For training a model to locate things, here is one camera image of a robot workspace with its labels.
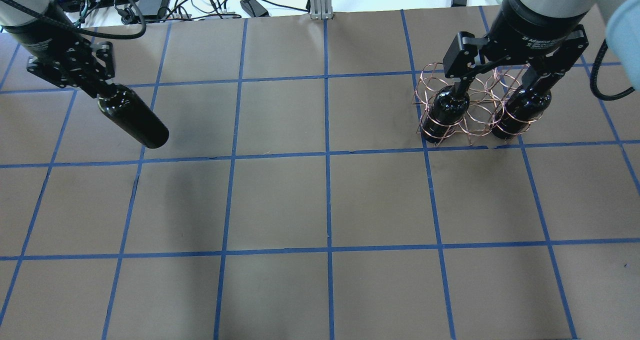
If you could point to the copper wire wine basket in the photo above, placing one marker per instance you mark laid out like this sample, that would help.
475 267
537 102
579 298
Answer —
488 93

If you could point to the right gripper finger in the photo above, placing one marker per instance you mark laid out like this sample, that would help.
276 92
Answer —
546 71
467 57

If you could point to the dark wine bottle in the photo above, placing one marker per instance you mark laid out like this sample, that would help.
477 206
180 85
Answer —
126 109

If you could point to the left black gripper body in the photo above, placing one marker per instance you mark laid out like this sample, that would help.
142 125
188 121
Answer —
41 44

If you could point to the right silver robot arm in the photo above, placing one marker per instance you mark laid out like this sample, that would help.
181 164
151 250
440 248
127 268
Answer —
559 8

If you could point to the dark bottle in basket corner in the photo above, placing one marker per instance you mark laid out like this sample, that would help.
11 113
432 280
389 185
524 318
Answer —
517 114

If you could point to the dark bottle in basket middle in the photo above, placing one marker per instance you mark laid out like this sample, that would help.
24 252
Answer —
448 108

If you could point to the aluminium frame post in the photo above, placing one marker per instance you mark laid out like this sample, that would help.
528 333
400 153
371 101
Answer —
321 10

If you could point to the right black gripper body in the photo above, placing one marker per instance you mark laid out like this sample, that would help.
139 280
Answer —
535 27

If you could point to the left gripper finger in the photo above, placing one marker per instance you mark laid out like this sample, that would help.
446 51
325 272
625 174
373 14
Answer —
102 62
57 77

